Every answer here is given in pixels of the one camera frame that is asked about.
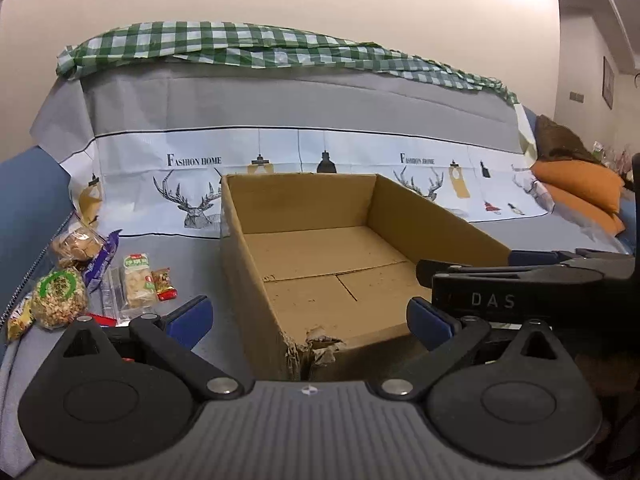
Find yellow chip packet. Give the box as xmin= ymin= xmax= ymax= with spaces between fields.
xmin=6 ymin=294 xmax=34 ymax=342

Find sachima pastry pack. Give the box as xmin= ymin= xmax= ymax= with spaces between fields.
xmin=122 ymin=254 xmax=157 ymax=309

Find silver stick sachets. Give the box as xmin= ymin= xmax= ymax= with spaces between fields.
xmin=100 ymin=268 xmax=126 ymax=324

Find grey printed sofa cover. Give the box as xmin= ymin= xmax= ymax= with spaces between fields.
xmin=32 ymin=63 xmax=546 ymax=237

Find blue sofa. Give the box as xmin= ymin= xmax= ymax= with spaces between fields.
xmin=1 ymin=148 xmax=72 ymax=312

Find small red nut bar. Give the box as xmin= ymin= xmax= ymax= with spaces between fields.
xmin=152 ymin=268 xmax=178 ymax=301

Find orange cushion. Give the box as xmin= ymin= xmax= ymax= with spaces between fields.
xmin=532 ymin=159 xmax=625 ymax=236

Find purple snack wrapper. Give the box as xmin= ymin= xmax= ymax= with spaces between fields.
xmin=82 ymin=230 xmax=120 ymax=294

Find red snack packet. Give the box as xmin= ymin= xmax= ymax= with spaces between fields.
xmin=86 ymin=312 xmax=117 ymax=327

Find open cardboard box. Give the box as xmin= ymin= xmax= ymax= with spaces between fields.
xmin=221 ymin=174 xmax=509 ymax=382

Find small framed wall picture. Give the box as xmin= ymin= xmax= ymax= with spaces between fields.
xmin=602 ymin=58 xmax=615 ymax=110

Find clear bag of crackers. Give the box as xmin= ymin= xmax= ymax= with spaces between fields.
xmin=50 ymin=224 xmax=104 ymax=268

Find green label granola bag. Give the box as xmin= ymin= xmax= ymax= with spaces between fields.
xmin=32 ymin=266 xmax=88 ymax=330

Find brown cushion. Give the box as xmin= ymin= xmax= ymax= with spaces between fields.
xmin=534 ymin=115 xmax=599 ymax=164

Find green checkered cloth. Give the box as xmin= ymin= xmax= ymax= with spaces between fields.
xmin=56 ymin=21 xmax=518 ymax=106

